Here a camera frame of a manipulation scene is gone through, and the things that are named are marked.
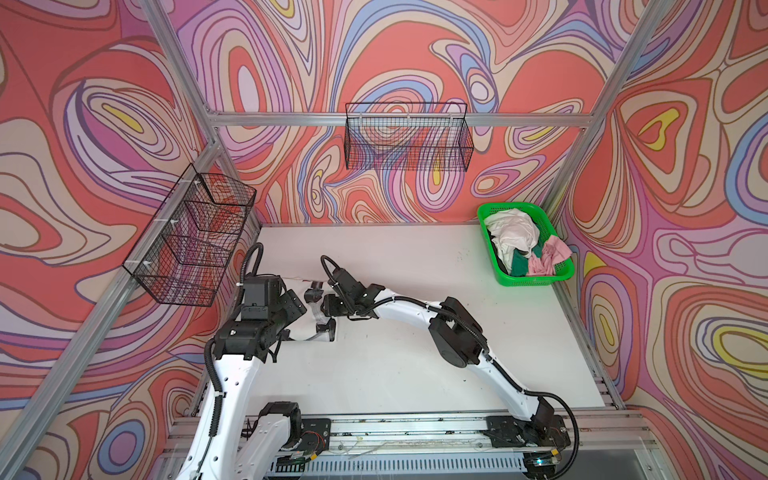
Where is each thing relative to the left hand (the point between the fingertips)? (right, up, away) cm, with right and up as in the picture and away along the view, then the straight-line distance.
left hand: (294, 303), depth 75 cm
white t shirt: (0, -11, +14) cm, 17 cm away
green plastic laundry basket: (+83, +7, +23) cm, 87 cm away
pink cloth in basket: (+81, +14, +26) cm, 87 cm away
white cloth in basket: (+68, +21, +27) cm, 76 cm away
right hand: (+6, -7, +20) cm, 22 cm away
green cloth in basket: (+69, +10, +23) cm, 73 cm away
